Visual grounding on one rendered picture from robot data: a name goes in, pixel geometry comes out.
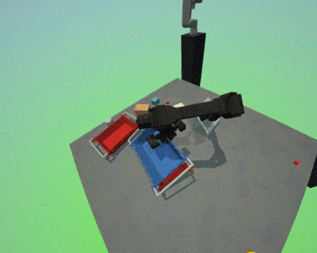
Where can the tan rectangular block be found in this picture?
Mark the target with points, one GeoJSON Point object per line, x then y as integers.
{"type": "Point", "coordinates": [141, 109]}

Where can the small teal block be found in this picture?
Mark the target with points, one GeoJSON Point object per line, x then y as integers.
{"type": "Point", "coordinates": [155, 101]}

